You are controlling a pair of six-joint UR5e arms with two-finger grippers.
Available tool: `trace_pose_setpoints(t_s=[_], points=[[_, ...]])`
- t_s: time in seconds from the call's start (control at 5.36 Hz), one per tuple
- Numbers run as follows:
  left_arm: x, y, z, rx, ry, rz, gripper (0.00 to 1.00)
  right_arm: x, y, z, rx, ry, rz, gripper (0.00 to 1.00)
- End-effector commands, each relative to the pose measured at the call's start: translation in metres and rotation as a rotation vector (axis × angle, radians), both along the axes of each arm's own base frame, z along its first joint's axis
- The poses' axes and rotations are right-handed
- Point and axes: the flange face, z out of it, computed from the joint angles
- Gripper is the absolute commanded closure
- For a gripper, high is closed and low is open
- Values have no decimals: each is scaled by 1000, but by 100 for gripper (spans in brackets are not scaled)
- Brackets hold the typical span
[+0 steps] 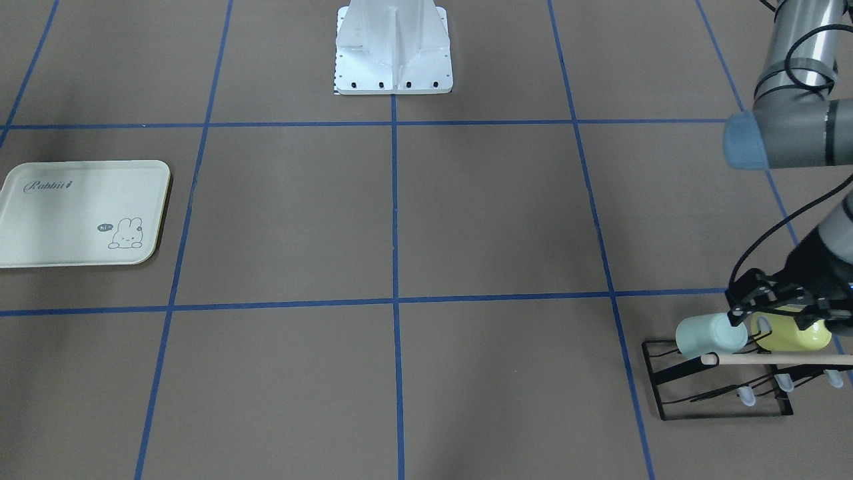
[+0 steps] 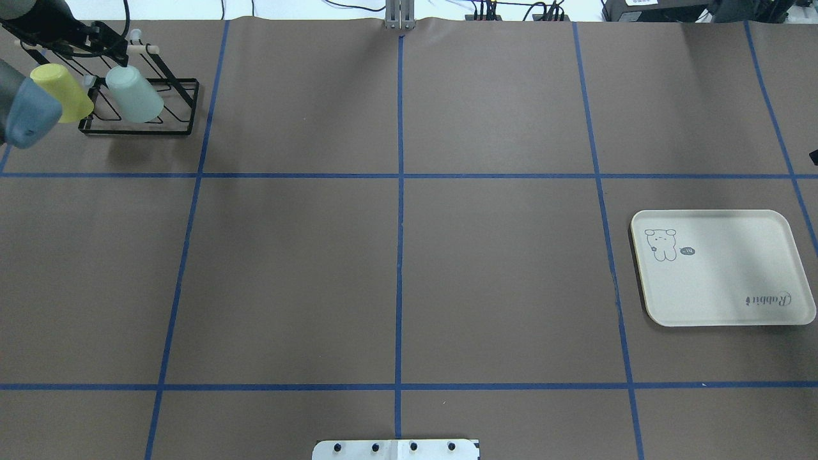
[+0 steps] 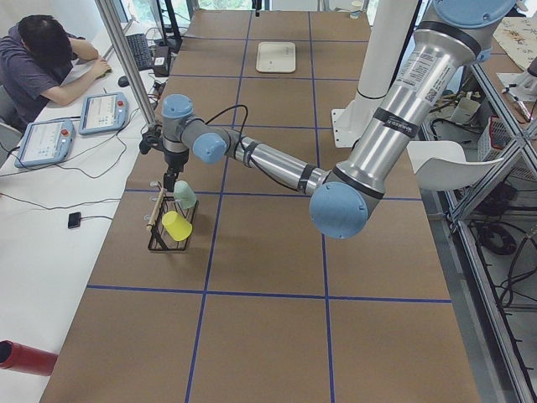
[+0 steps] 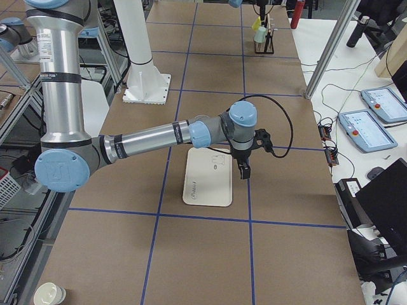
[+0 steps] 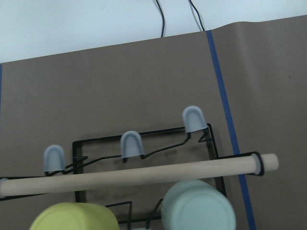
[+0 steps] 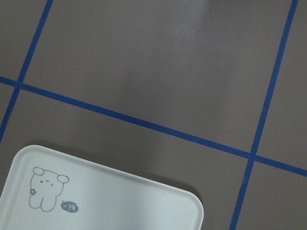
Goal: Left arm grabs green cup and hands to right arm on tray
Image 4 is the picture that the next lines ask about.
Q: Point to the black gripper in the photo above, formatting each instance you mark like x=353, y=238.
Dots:
x=240, y=156

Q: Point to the light green cup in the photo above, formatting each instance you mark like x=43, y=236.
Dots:
x=260, y=35

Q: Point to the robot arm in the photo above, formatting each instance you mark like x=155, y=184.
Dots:
x=69, y=154
x=235, y=3

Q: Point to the cream rabbit tray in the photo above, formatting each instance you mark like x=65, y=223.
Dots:
x=208, y=178

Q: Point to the yellow cup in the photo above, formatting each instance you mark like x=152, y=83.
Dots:
x=256, y=24

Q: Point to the white paper cup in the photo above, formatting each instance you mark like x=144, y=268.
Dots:
x=49, y=294

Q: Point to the near blue teach pendant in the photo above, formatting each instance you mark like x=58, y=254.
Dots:
x=365, y=131

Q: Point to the blue teach pendant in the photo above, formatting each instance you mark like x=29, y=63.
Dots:
x=365, y=131
x=386, y=104

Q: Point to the black computer mouse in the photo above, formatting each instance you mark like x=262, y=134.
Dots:
x=374, y=172

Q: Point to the black laptop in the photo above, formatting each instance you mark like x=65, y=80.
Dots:
x=384, y=201

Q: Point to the far blue teach pendant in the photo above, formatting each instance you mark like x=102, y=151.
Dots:
x=386, y=104

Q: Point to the red bottle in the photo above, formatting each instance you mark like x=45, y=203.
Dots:
x=298, y=9

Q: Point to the black thermos bottle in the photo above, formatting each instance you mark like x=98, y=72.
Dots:
x=358, y=31

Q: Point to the white plastic basket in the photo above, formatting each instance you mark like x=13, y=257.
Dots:
x=9, y=187

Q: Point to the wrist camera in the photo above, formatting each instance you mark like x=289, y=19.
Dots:
x=262, y=139

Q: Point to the black wire cup rack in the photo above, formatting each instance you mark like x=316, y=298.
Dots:
x=267, y=47

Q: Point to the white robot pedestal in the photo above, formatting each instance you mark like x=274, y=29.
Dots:
x=145, y=83

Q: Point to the aluminium frame post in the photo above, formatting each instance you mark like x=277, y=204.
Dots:
x=331, y=45

